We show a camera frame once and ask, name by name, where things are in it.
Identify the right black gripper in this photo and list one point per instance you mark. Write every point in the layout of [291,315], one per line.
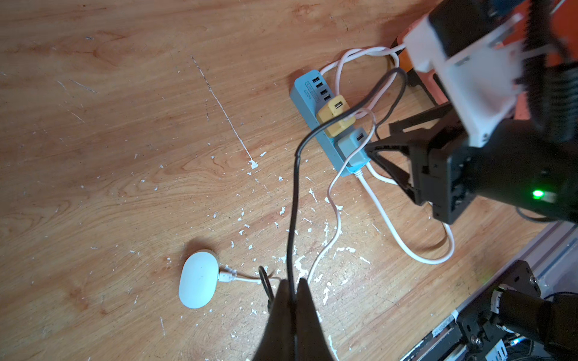
[518,166]

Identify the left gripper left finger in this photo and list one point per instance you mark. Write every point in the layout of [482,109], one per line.
[278,338]

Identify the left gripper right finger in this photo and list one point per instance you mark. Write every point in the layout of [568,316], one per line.
[311,343]

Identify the teal USB wall charger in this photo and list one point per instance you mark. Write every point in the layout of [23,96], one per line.
[347,144]

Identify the yellow USB wall charger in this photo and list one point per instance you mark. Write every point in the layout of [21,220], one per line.
[334,108]

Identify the mint green earbud case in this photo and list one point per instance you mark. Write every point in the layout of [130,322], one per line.
[199,279]

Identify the blue power strip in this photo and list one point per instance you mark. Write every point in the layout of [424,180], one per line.
[316,103]

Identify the orange plastic tool case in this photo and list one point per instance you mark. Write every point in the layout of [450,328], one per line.
[564,26]

